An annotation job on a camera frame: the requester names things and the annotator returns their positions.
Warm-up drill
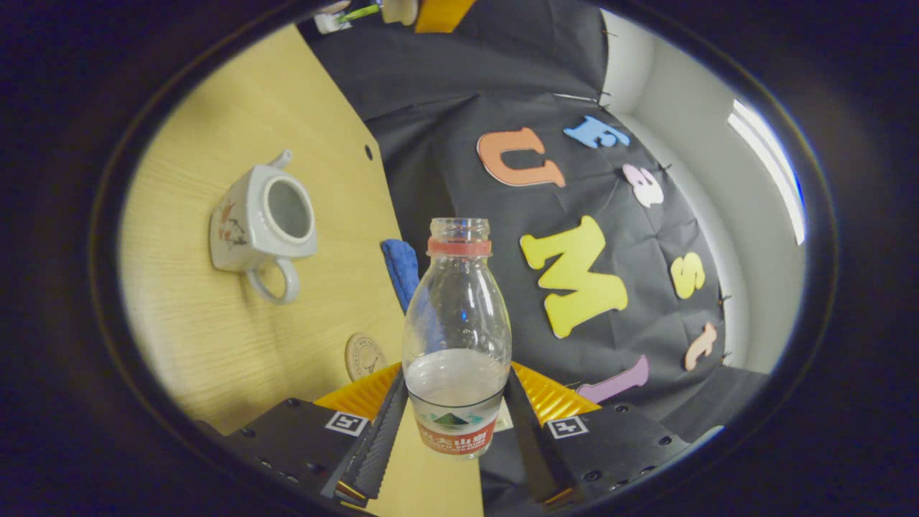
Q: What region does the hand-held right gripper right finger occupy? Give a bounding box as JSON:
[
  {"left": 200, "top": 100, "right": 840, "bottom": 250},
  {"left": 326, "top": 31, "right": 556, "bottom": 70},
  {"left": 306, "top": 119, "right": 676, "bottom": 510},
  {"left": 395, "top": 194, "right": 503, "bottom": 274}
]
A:
[{"left": 503, "top": 361, "right": 691, "bottom": 507}]

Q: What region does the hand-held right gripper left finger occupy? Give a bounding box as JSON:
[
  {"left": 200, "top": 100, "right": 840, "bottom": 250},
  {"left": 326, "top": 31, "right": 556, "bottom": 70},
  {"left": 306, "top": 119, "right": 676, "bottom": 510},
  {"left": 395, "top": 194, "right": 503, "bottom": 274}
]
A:
[{"left": 215, "top": 363, "right": 409, "bottom": 503}]

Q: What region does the round brown coaster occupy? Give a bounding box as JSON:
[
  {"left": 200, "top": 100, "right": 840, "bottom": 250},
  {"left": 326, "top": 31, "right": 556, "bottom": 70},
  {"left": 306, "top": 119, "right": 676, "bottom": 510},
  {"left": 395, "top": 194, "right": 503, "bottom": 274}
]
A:
[{"left": 345, "top": 332, "right": 389, "bottom": 382}]

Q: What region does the clear plastic water bottle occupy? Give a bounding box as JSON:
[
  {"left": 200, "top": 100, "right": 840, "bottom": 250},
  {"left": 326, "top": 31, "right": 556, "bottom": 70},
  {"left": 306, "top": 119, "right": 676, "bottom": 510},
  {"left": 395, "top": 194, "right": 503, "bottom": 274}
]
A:
[{"left": 401, "top": 218, "right": 513, "bottom": 458}]

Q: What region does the white ceramic teacup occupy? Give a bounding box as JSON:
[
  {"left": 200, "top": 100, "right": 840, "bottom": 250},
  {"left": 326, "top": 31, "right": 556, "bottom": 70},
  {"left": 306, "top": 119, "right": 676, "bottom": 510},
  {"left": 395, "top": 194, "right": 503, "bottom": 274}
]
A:
[{"left": 209, "top": 149, "right": 319, "bottom": 305}]

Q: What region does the black backdrop cloth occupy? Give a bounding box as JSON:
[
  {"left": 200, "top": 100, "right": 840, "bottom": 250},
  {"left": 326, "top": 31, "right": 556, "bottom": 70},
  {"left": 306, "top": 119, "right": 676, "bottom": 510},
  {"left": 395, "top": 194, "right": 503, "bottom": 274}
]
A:
[{"left": 298, "top": 0, "right": 773, "bottom": 446}]

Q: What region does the blue folded towel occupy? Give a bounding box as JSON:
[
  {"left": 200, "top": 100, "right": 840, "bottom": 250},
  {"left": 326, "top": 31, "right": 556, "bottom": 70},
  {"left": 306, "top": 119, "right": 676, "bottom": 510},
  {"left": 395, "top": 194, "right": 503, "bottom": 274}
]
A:
[{"left": 381, "top": 238, "right": 421, "bottom": 314}]

